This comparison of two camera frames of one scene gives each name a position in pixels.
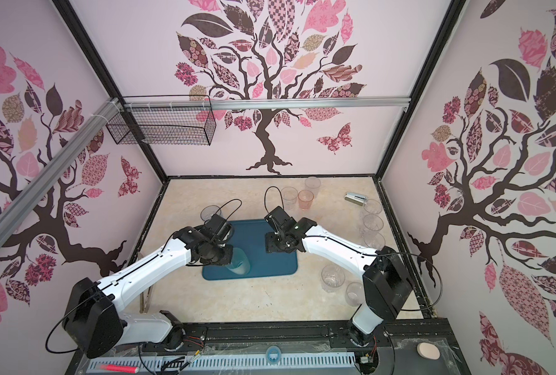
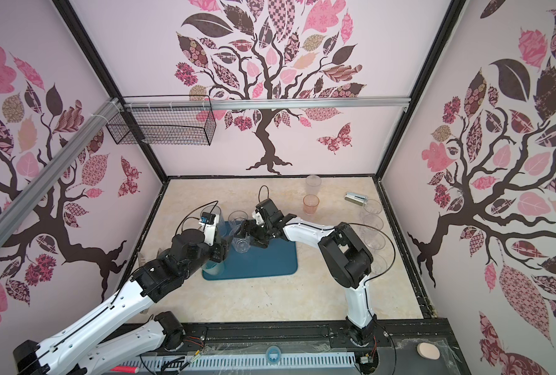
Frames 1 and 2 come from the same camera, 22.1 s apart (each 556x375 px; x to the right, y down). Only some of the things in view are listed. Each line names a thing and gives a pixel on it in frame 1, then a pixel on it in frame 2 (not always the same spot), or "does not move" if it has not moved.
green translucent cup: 240,262 → 212,269
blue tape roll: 273,355 does not move
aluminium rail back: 266,103 does not move
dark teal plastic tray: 250,235 does not move
